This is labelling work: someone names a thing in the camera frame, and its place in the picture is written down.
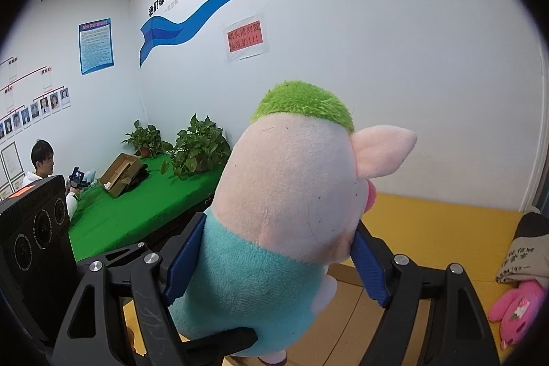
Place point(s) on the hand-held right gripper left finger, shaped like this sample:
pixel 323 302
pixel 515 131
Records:
pixel 184 259

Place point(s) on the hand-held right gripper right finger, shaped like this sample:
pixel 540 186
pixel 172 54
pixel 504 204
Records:
pixel 369 269

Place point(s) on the pig plush toy green hair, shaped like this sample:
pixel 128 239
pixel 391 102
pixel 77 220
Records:
pixel 291 186

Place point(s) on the green tablecloth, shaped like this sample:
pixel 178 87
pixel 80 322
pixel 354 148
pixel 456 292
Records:
pixel 128 216

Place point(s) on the small open cardboard box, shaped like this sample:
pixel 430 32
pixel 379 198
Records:
pixel 118 175

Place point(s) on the large potted green plant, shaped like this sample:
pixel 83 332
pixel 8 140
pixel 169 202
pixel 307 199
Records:
pixel 197 147

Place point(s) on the small potted green plant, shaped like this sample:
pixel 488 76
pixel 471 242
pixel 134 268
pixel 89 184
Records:
pixel 143 136

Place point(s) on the pink plush toy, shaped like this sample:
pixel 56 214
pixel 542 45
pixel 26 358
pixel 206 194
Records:
pixel 517 312

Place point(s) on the beige printed cloth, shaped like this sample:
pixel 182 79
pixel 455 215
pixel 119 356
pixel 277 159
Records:
pixel 525 259

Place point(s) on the red paper notice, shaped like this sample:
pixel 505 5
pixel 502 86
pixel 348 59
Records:
pixel 245 39

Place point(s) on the wall photo chart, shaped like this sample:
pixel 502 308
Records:
pixel 40 108

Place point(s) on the blue wall poster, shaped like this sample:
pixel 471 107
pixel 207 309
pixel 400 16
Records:
pixel 96 46

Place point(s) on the blue ribbon wall decal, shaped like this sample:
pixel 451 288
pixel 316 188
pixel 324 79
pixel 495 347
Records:
pixel 171 29

